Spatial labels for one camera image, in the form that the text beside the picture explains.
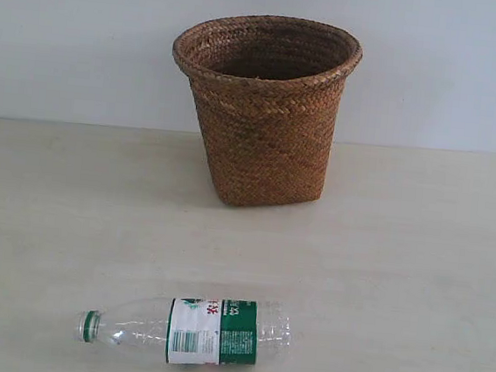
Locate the brown woven wicker basket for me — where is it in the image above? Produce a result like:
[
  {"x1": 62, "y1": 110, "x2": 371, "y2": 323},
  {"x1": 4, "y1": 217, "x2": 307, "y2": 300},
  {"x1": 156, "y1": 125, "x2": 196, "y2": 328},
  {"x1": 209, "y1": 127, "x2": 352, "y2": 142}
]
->
[{"x1": 172, "y1": 15, "x2": 363, "y2": 207}]

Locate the clear plastic bottle green label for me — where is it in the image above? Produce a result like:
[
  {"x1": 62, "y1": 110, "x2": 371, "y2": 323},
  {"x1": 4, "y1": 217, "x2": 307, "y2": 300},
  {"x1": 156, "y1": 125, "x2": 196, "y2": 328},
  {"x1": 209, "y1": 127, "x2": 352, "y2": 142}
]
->
[{"x1": 74, "y1": 297, "x2": 292, "y2": 366}]

